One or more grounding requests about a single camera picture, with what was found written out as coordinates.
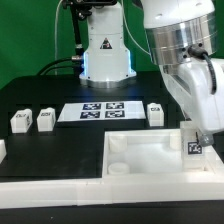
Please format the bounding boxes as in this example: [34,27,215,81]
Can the white U-shaped fence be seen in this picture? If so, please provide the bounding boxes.
[0,131,224,210]

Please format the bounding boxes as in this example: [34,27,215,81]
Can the black cables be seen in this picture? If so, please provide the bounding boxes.
[36,56,84,77]

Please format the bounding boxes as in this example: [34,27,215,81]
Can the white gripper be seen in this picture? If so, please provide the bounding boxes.
[159,59,224,147]

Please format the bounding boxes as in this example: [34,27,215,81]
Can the white cable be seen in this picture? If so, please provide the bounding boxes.
[54,0,64,76]

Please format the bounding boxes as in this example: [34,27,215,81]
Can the white square tabletop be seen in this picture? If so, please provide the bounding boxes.
[102,129,216,177]

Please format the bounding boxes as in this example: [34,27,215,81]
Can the white marker sheet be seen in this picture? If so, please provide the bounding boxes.
[58,101,145,122]

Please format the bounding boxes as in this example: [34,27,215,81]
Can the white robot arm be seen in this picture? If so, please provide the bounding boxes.
[80,0,224,146]

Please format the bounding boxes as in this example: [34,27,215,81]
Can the black camera stand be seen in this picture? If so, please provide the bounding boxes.
[62,0,91,56]

